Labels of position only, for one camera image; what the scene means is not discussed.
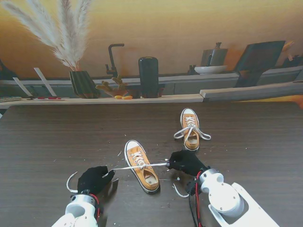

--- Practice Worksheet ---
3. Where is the left arm red cable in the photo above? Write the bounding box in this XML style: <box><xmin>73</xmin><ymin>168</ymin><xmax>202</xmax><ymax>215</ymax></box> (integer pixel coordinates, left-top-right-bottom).
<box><xmin>91</xmin><ymin>193</ymin><xmax>101</xmax><ymax>213</ymax></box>

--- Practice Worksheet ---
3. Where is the white shoelace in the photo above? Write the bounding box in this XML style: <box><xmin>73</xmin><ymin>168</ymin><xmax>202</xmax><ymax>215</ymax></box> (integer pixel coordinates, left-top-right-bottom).
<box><xmin>173</xmin><ymin>115</ymin><xmax>212</xmax><ymax>145</ymax></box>
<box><xmin>66</xmin><ymin>151</ymin><xmax>190</xmax><ymax>199</ymax></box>

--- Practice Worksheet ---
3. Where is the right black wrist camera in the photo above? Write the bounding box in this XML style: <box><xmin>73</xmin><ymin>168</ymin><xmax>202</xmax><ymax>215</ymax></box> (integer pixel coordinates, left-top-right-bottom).
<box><xmin>186</xmin><ymin>180</ymin><xmax>197</xmax><ymax>193</ymax></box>

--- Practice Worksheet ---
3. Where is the arm red cable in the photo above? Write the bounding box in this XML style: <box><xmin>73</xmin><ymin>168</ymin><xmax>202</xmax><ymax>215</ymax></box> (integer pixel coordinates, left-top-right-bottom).
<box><xmin>194</xmin><ymin>171</ymin><xmax>204</xmax><ymax>227</ymax></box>
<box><xmin>91</xmin><ymin>193</ymin><xmax>101</xmax><ymax>213</ymax></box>

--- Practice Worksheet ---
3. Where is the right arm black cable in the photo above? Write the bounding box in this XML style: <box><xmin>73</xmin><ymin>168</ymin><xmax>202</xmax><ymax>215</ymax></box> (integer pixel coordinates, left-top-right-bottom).
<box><xmin>188</xmin><ymin>191</ymin><xmax>197</xmax><ymax>227</ymax></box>

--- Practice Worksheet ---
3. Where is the left robot hand black glove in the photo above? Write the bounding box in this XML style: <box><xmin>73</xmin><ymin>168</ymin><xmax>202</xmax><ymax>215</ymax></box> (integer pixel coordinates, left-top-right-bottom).
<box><xmin>77</xmin><ymin>166</ymin><xmax>116</xmax><ymax>196</ymax></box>

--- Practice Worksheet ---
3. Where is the right robot hand black glove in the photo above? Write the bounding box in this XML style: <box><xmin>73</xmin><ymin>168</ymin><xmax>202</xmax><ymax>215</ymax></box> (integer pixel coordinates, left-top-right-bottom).
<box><xmin>165</xmin><ymin>150</ymin><xmax>210</xmax><ymax>177</ymax></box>

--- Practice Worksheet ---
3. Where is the printed kitchen backdrop banner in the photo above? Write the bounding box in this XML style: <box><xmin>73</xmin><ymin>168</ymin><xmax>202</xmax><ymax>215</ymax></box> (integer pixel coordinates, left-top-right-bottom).
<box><xmin>0</xmin><ymin>0</ymin><xmax>303</xmax><ymax>109</ymax></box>

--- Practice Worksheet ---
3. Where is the right arm red cable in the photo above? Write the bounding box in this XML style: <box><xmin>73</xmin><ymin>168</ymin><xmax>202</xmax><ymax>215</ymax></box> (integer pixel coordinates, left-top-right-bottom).
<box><xmin>194</xmin><ymin>171</ymin><xmax>204</xmax><ymax>227</ymax></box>

